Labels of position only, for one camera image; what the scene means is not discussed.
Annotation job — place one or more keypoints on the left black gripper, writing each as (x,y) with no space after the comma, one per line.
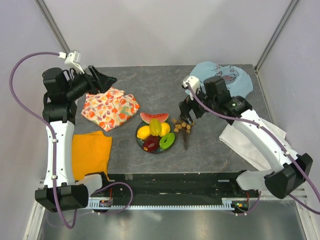
(93,82)

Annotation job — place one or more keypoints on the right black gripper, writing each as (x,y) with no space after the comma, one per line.
(185,106)

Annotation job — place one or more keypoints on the fake brown grape bunch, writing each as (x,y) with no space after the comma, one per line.
(184,129)

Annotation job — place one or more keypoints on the fake yellow star fruit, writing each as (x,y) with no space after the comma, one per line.
(155,127)

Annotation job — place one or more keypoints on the fake watermelon slice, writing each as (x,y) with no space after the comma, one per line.
(147,117)

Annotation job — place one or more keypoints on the fake green kiwi slice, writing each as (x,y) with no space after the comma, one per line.
(167,141)

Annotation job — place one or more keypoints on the yellow fake lemon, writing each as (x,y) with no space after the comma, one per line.
(143,132)

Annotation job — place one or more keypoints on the fake red mango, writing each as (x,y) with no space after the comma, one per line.
(151,144)

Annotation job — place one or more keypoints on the light blue plastic bag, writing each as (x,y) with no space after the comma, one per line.
(237,81)

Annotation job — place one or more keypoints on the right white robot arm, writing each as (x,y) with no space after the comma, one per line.
(289,170)

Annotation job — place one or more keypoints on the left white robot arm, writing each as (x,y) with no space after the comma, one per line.
(61,192)

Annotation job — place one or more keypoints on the floral orange cloth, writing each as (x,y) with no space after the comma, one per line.
(110,109)

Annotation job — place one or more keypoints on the white towel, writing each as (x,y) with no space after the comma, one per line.
(240,142)

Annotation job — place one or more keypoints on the blue ceramic plate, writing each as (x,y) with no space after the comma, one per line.
(159,151)

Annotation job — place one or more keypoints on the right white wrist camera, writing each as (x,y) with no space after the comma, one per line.
(191,83)

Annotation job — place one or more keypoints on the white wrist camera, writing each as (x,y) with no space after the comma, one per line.
(72,59)
(191,83)

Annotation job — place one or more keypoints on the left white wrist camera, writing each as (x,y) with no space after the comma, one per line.
(72,59)

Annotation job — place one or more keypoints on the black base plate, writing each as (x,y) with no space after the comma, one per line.
(220,184)

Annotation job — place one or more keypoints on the light blue cable duct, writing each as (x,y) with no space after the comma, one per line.
(98,204)

